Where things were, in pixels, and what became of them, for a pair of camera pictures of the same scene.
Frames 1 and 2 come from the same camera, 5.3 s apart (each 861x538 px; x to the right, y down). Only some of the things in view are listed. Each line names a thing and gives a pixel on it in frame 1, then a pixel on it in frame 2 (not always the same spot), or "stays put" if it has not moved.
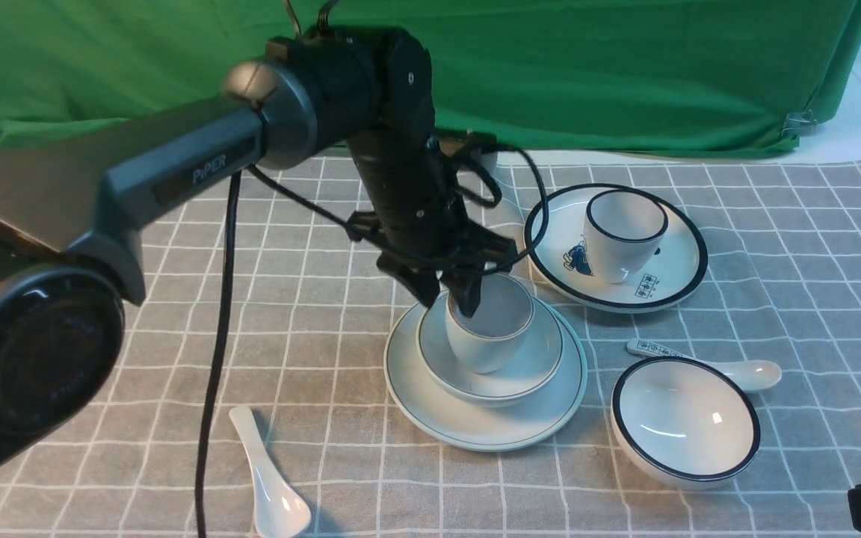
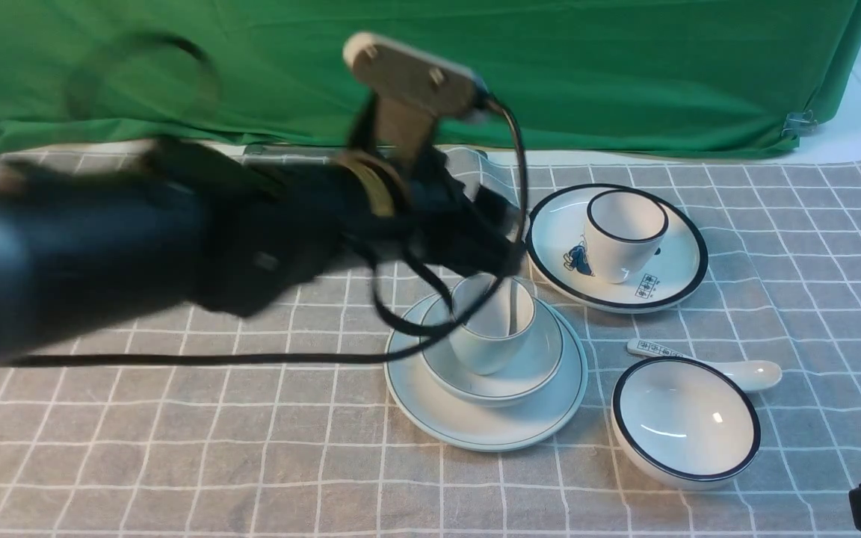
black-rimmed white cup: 624,231 stays put
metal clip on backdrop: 798,123 stays put
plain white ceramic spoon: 282,510 -> 515,307
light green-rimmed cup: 492,339 stays put
